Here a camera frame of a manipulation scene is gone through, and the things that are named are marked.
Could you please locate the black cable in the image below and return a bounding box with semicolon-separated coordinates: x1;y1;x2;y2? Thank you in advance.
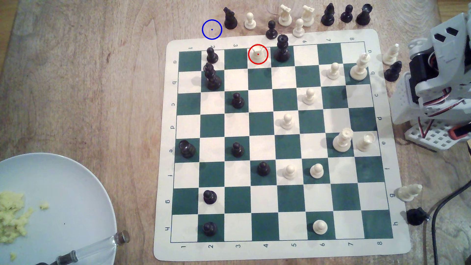
431;186;471;265

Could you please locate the yellow mashed food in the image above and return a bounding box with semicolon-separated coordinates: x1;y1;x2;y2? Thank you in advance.
0;191;34;244

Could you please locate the black chess rook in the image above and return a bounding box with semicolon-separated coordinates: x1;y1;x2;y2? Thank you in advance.
356;4;372;26
179;140;196;159

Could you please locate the clear glass syringe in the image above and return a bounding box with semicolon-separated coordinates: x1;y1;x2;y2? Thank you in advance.
35;231;130;265

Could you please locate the black chess queen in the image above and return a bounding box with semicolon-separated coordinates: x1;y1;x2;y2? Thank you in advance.
203;63;222;91

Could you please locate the green white chess board mat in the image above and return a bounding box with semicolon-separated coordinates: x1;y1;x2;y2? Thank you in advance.
153;29;411;263

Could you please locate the white queen row b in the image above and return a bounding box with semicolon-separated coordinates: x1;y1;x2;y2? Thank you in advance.
350;53;371;81

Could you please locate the black chess bishop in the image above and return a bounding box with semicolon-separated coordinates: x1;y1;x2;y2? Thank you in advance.
321;3;335;27
384;61;403;82

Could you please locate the white round plate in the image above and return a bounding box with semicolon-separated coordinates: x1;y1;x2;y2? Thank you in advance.
0;153;118;265

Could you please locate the orange black clamp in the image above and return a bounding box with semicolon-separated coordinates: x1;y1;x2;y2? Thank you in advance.
450;124;471;140

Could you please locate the black chess king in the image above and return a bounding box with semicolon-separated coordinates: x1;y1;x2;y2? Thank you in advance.
274;34;291;62

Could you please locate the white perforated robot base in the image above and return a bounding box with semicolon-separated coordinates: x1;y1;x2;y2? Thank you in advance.
405;118;471;151

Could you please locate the white chess rook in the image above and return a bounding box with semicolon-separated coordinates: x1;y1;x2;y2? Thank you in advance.
356;133;376;152
250;46;266;64

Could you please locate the white chess bishop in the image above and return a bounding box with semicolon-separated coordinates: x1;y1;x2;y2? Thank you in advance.
382;43;400;66

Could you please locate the black chess knight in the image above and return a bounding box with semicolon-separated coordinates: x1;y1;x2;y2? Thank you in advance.
406;208;430;226
223;7;238;30

